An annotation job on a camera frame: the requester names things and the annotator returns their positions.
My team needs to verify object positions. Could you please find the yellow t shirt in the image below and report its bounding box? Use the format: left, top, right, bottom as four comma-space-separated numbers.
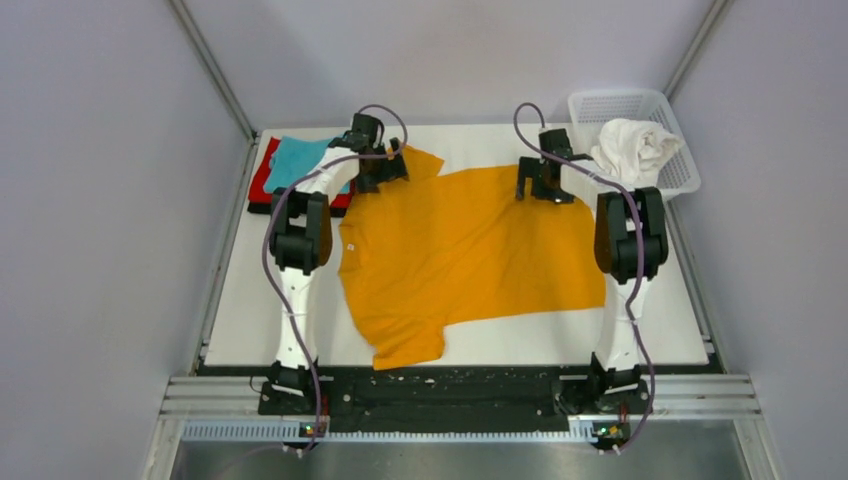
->
338, 147, 605, 370

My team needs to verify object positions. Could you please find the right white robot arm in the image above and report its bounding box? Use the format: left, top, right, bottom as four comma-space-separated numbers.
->
516, 128, 669, 415

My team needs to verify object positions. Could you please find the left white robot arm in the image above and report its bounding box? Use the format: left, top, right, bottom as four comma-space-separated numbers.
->
260, 109, 409, 417

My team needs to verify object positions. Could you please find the folded teal t shirt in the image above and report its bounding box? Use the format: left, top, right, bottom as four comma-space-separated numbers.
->
262, 136, 333, 194

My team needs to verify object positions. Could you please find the white plastic basket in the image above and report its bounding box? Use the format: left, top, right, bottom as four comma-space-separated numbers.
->
568, 88, 701, 200

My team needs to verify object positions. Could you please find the white t shirt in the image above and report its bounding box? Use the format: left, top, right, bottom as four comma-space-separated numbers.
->
589, 118, 685, 187

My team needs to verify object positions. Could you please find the folded red t shirt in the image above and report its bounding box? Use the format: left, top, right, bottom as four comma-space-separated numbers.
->
248, 137, 352, 212

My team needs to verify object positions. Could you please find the folded black t shirt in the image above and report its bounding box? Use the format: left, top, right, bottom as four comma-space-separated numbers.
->
247, 202, 347, 218

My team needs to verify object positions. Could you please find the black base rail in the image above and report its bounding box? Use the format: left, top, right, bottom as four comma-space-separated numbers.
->
254, 364, 657, 435

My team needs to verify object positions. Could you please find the aluminium frame rail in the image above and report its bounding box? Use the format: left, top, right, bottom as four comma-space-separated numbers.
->
160, 367, 761, 443

